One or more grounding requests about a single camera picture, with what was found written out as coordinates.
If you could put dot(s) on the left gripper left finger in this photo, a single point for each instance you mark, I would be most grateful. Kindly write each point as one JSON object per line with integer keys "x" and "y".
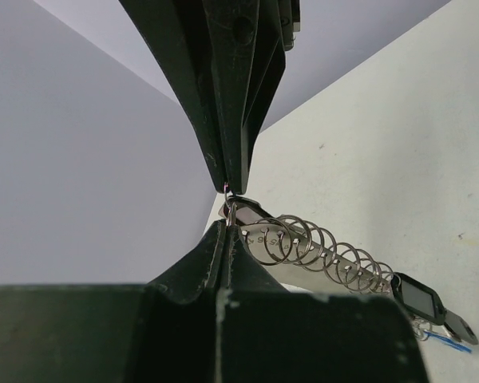
{"x": 162, "y": 331}

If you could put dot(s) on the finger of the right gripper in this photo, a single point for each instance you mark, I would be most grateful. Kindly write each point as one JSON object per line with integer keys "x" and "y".
{"x": 177, "y": 35}

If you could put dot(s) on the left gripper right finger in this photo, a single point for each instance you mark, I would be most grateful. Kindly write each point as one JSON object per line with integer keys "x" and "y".
{"x": 268, "y": 334}

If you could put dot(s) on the dark blue tagged key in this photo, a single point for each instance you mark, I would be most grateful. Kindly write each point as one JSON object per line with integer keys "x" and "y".
{"x": 248, "y": 211}

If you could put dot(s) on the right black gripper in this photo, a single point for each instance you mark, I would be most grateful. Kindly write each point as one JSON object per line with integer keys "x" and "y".
{"x": 249, "y": 40}

